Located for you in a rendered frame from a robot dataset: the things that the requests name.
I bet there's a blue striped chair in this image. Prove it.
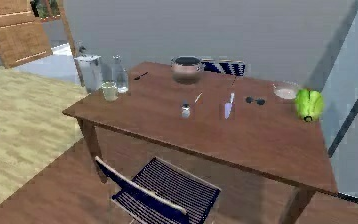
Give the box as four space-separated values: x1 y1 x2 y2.
94 155 222 224
200 58 247 78

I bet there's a small salt shaker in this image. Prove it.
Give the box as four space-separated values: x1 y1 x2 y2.
181 102 191 119

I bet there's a pale green mug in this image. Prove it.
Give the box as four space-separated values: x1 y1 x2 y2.
101 81 119 102

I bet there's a black bar handle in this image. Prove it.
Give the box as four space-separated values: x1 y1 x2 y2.
327 75 358 159

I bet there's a black dumbbell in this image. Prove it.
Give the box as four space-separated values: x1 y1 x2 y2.
245 96 267 106

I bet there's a clear glass bottle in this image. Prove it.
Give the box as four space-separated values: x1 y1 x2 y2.
111 55 130 94

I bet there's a copper pot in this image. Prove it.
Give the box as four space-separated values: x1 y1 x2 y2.
170 55 205 85

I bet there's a green lettuce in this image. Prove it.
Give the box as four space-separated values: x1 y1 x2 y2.
294 88 325 123

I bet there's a brown wooden cupboard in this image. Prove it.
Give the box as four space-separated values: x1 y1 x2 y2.
0 0 85 87

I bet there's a white plate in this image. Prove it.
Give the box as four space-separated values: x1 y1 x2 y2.
272 82 302 101

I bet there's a brown wooden table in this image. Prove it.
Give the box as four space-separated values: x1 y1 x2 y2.
62 61 339 224

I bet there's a green house plant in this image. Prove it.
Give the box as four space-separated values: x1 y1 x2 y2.
30 0 61 20

